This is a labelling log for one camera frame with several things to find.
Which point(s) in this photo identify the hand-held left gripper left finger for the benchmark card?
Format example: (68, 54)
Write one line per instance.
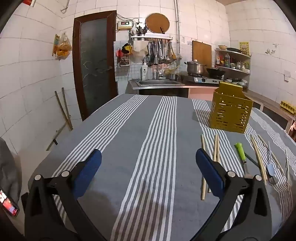
(89, 169)

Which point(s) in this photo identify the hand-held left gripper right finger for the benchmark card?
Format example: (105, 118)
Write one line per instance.
(208, 169)

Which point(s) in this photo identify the yellow perforated utensil holder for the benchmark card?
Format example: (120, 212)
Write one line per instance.
(229, 115)

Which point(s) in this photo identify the metal spoon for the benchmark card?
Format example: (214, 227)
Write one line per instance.
(270, 170)

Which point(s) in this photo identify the row of hanging kitchen utensils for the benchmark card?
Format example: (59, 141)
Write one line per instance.
(161, 52)

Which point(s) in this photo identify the grey white striped tablecloth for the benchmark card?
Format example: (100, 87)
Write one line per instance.
(138, 139)

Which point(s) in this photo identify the wooden stick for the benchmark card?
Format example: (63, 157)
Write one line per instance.
(62, 109)
(65, 104)

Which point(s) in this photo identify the grey clothing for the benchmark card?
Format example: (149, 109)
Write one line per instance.
(9, 166)

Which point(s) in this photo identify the smartphone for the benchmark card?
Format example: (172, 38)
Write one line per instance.
(9, 204)

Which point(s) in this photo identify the gas stove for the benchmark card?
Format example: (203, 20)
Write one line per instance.
(203, 80)

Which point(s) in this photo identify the kitchen counter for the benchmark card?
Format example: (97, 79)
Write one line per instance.
(266, 99)

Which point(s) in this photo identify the black wok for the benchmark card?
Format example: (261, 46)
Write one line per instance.
(216, 72)

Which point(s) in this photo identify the dark wooden glass door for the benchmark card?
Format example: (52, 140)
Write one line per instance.
(97, 69)

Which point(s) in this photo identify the stainless steel sink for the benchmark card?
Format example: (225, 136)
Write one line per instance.
(157, 82)

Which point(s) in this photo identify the yellow egg tray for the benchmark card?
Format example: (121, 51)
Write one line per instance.
(288, 106)

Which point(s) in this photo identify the steel pot with lid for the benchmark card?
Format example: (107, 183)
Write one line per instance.
(195, 68)

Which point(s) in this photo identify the cooking oil bottle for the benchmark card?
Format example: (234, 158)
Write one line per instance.
(226, 60)

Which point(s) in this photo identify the metal faucet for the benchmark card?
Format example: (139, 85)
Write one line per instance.
(157, 69)

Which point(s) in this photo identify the white soap bottle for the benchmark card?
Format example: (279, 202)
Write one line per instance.
(144, 70)

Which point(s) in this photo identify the rectangular wooden cutting board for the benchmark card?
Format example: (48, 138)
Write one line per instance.
(201, 54)

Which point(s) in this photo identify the red plastic bag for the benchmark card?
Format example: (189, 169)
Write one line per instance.
(118, 52)

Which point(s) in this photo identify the dark shallow pan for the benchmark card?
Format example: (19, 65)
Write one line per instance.
(234, 49)

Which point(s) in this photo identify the ceramic bowl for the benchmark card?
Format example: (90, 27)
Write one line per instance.
(222, 47)

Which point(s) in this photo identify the hanging bag of oranges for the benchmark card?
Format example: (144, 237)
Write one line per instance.
(64, 47)

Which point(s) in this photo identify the yellow black gloves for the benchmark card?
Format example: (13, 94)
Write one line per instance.
(127, 48)

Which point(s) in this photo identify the hanging wooden board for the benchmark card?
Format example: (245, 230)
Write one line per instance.
(55, 44)

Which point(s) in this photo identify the white hanging cloth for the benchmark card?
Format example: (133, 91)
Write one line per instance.
(139, 45)

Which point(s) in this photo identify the metal cup with knives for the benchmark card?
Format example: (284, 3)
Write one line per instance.
(141, 31)

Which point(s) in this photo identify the round wooden cutting board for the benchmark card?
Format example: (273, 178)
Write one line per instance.
(157, 23)

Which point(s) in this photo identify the corner wall shelf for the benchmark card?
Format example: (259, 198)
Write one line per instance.
(233, 70)

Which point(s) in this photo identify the white wall socket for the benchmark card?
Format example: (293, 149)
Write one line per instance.
(287, 76)

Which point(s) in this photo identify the yellow wall poster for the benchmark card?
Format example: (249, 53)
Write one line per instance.
(244, 48)

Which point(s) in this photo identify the wall suction hooks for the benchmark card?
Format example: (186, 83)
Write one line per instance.
(269, 50)

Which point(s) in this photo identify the vertical wall pipe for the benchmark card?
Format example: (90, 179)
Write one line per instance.
(178, 30)

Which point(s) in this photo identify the metal wall rack shelf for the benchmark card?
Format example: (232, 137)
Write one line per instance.
(150, 37)

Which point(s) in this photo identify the white wall control box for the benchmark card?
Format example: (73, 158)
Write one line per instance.
(124, 25)

